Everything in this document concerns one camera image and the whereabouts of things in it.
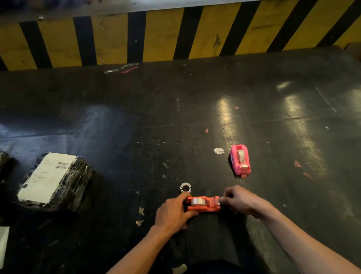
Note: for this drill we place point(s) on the person's left forearm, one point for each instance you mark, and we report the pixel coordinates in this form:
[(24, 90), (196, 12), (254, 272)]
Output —
[(132, 263)]

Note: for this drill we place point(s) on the person's right forearm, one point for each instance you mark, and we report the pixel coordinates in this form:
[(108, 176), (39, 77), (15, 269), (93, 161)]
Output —
[(302, 244)]

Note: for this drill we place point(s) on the person's dark trousers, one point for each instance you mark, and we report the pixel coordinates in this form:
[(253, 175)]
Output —
[(213, 247)]

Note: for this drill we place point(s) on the orange tape dispenser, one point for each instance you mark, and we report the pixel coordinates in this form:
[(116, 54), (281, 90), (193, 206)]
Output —
[(205, 205)]

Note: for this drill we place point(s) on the red tape scrap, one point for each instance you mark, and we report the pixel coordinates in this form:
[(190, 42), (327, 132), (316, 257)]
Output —
[(297, 164), (307, 175)]

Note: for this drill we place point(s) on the person's right hand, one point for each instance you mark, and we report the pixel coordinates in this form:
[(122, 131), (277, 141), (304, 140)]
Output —
[(245, 202)]

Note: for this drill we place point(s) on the pink tape dispenser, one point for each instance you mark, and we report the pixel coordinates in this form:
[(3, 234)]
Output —
[(238, 163)]

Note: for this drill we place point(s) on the yellow black striped curb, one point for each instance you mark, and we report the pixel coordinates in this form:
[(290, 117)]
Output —
[(161, 34)]

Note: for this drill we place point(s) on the round white sticker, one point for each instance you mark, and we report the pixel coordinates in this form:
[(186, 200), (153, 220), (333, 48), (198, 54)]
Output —
[(219, 151)]

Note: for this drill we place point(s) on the empty white tape core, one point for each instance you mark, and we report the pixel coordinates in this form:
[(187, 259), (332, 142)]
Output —
[(182, 188)]

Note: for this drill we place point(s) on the person's right thumb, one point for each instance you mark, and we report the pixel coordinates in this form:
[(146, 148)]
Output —
[(226, 201)]

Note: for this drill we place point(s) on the person's left hand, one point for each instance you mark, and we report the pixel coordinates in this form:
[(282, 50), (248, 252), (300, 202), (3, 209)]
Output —
[(170, 214)]

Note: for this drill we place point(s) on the person's left thumb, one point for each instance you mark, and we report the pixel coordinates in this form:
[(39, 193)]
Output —
[(183, 197)]

